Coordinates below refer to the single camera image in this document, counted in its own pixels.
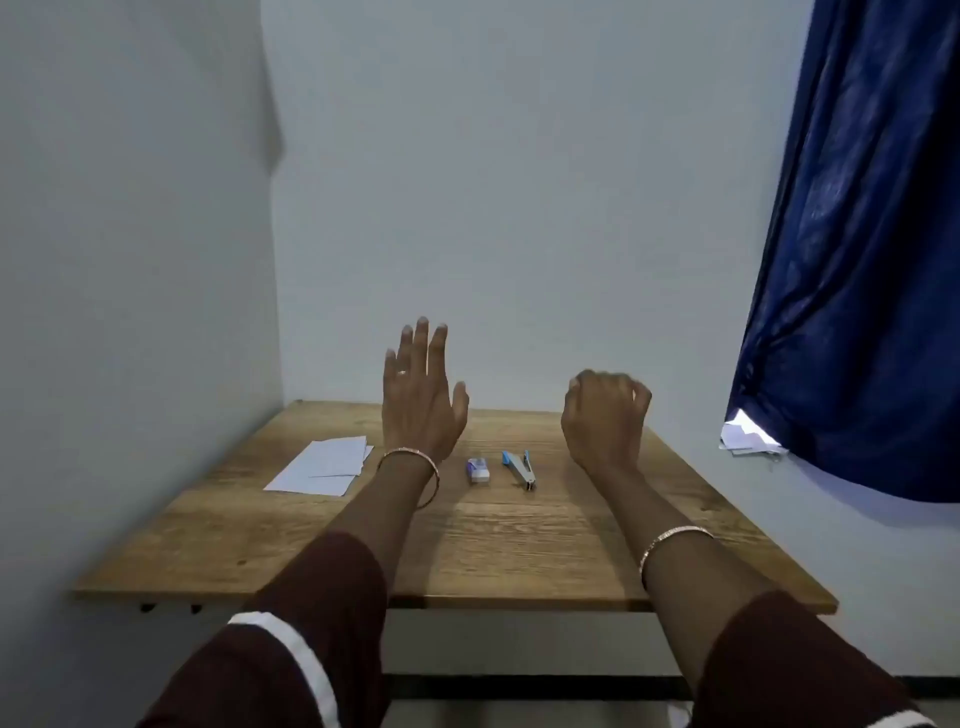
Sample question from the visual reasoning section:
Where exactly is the gold right wrist bracelet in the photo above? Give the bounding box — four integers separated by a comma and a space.
638, 525, 715, 590

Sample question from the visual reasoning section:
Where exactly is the person's left hand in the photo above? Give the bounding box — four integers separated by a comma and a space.
380, 316, 471, 470

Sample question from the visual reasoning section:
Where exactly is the person's left forearm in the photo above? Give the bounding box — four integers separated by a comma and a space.
322, 449, 444, 601

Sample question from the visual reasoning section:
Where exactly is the maroon left sleeve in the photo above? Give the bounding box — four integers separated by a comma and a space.
138, 530, 391, 728

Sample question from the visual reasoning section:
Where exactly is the blue silver stapler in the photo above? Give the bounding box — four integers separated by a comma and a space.
501, 449, 538, 493

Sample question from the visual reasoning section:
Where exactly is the pile of white paper scraps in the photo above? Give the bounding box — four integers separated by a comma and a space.
718, 408, 789, 459

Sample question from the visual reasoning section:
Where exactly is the maroon sleeve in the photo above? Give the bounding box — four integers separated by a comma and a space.
138, 530, 391, 728
689, 590, 939, 728

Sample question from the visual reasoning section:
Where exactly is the dark blue curtain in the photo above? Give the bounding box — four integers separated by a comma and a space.
725, 0, 960, 505

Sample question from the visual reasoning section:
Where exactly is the person's right forearm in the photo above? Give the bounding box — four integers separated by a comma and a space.
584, 461, 778, 691

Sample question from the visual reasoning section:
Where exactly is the person's right hand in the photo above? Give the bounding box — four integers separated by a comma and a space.
560, 368, 654, 478

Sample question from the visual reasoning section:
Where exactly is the maroon right sleeve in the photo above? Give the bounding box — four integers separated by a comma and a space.
689, 590, 939, 728

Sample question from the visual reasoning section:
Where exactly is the gold wrist bracelet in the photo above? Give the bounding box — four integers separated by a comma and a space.
638, 525, 715, 590
374, 446, 442, 511

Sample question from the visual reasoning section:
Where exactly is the gold left wrist bracelet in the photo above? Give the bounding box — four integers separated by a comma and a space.
374, 446, 442, 511

